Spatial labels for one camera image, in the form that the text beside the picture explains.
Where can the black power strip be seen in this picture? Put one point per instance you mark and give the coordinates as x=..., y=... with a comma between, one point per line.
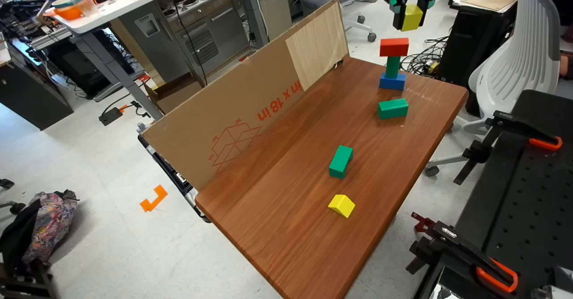
x=110, y=116

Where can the yellow wedge block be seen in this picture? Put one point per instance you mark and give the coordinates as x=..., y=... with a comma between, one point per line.
x=341, y=205

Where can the black cabinet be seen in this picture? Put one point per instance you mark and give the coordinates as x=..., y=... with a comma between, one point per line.
x=474, y=44

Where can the blue block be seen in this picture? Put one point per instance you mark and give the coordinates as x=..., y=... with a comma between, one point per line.
x=392, y=82

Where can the orange bowl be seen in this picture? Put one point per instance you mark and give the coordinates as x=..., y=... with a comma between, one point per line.
x=68, y=12

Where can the grey toy kitchen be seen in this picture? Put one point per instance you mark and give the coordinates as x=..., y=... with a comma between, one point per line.
x=197, y=30

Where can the red block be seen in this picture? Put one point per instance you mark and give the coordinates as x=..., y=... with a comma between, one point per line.
x=394, y=47

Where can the small green block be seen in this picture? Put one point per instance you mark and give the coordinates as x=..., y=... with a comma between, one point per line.
x=392, y=66

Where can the white table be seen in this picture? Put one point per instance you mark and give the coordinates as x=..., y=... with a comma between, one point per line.
x=121, y=8

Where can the cardboard box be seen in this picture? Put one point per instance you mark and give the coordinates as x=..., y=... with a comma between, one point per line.
x=172, y=94

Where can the colourful backpack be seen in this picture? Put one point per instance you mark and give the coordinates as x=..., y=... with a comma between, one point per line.
x=47, y=225

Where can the cardboard panel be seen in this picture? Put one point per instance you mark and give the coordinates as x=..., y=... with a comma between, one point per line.
x=224, y=111

